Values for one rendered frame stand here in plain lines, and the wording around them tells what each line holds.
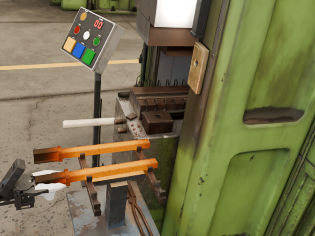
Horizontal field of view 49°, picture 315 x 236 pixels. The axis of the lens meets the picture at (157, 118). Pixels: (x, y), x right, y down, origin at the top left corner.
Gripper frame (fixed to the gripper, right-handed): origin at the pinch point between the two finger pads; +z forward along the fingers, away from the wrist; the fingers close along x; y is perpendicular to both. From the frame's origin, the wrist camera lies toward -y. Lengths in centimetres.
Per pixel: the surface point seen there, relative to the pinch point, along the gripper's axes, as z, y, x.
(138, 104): 41, 1, -42
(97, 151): 14.6, -0.1, -10.7
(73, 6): 102, 91, -531
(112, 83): 93, 99, -248
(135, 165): 25.2, -1.0, 0.7
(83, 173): 7.3, -1.0, 0.9
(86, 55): 28, -3, -91
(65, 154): 3.4, -0.5, -11.0
